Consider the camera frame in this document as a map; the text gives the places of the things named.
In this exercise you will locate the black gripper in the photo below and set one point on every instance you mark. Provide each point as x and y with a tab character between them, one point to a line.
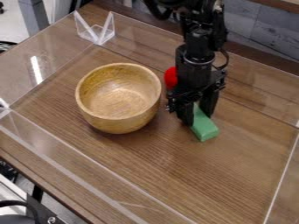
200	84

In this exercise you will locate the green rectangular stick block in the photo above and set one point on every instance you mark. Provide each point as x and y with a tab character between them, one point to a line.
204	128

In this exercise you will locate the brown wooden bowl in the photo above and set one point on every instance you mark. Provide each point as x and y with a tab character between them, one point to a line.
118	96

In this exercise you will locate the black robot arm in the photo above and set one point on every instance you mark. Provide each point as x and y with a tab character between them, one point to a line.
202	22

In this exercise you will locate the red plush strawberry toy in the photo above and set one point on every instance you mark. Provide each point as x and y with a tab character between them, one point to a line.
170	77

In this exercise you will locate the clear acrylic tray wall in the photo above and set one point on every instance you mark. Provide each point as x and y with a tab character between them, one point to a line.
157	176

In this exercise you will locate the clear acrylic corner bracket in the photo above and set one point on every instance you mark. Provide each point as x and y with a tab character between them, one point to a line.
96	33

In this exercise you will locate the black metal clamp bracket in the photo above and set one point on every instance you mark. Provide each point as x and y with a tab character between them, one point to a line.
48	217

